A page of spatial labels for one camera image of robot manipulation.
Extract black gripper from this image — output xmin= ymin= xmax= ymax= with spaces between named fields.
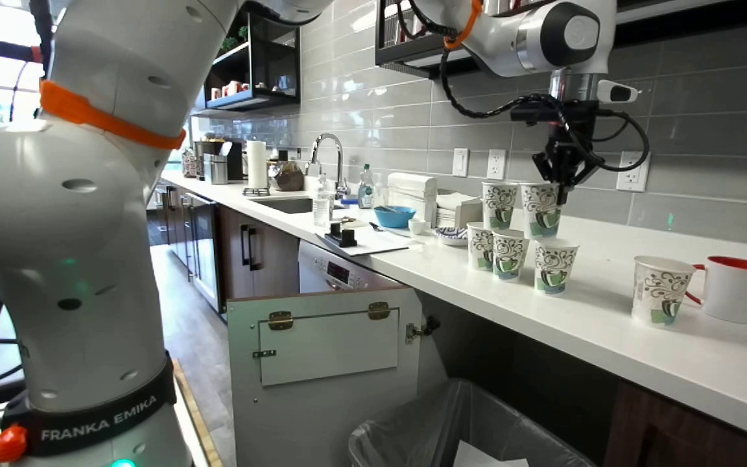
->
xmin=511 ymin=95 xmax=606 ymax=207

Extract white cutting board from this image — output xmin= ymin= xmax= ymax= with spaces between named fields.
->
xmin=313 ymin=225 xmax=411 ymax=260

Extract brown base cabinet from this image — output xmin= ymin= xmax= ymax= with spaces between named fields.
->
xmin=601 ymin=378 xmax=747 ymax=467
xmin=216 ymin=205 xmax=304 ymax=306

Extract black undercounter fridge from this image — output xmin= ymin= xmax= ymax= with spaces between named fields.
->
xmin=164 ymin=190 xmax=226 ymax=314

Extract dish soap bottle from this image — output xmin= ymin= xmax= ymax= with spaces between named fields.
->
xmin=356 ymin=162 xmax=378 ymax=213

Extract white mug red inside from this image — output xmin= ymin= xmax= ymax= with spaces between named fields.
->
xmin=690 ymin=255 xmax=747 ymax=327

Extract white wall outlet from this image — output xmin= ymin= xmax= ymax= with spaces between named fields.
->
xmin=484 ymin=147 xmax=509 ymax=182
xmin=615 ymin=151 xmax=654 ymax=195

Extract glass coffee pot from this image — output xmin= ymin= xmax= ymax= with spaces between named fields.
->
xmin=266 ymin=147 xmax=309 ymax=195

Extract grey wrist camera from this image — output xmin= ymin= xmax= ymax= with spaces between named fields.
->
xmin=593 ymin=77 xmax=644 ymax=107

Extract white paper sheet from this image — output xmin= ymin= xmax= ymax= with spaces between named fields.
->
xmin=449 ymin=439 xmax=531 ymax=467

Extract white square containers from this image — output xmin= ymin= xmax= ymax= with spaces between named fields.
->
xmin=435 ymin=191 xmax=484 ymax=231

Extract steel sink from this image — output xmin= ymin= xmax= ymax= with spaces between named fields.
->
xmin=248 ymin=195 xmax=315 ymax=216

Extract black plastic holder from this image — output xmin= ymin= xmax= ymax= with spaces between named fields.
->
xmin=324 ymin=218 xmax=360 ymax=249

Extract orange arm strap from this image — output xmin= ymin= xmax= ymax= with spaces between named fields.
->
xmin=441 ymin=0 xmax=487 ymax=52
xmin=37 ymin=77 xmax=190 ymax=152

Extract black wall shelf unit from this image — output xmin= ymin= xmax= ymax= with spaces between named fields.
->
xmin=197 ymin=0 xmax=304 ymax=113

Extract white paper towel roll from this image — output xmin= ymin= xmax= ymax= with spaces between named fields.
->
xmin=243 ymin=138 xmax=273 ymax=197

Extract thick black hose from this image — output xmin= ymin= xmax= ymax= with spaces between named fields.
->
xmin=5 ymin=0 xmax=56 ymax=124

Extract long dark wall shelf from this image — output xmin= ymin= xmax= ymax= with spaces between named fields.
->
xmin=372 ymin=0 xmax=747 ymax=77

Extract small patterned bowl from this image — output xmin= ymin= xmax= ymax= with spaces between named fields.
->
xmin=435 ymin=225 xmax=472 ymax=251

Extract blue bowl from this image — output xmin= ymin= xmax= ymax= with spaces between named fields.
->
xmin=371 ymin=203 xmax=417 ymax=231

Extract grey trash bin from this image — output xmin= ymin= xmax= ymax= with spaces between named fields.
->
xmin=344 ymin=377 xmax=596 ymax=467

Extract steel dishwasher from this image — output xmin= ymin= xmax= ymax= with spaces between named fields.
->
xmin=296 ymin=239 xmax=397 ymax=295

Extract clear water bottle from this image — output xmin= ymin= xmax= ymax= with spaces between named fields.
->
xmin=310 ymin=172 xmax=336 ymax=231

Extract black coffee machine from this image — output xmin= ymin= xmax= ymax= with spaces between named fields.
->
xmin=190 ymin=138 xmax=247 ymax=186

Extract open cabinet door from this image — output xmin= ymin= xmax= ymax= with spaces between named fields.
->
xmin=226 ymin=286 xmax=446 ymax=467

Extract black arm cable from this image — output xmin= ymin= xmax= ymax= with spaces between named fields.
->
xmin=389 ymin=0 xmax=654 ymax=177

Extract white wall switch plate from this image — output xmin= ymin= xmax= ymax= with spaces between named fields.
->
xmin=449 ymin=144 xmax=472 ymax=178

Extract chrome faucet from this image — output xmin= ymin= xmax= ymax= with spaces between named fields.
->
xmin=306 ymin=129 xmax=348 ymax=199

